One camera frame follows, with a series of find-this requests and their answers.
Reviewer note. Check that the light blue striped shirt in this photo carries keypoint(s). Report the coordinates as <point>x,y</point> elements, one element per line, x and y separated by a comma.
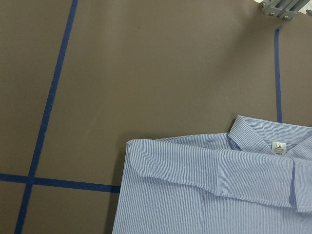
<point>254,179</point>

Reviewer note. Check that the aluminium frame post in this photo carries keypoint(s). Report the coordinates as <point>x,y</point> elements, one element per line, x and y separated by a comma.
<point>284,9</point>

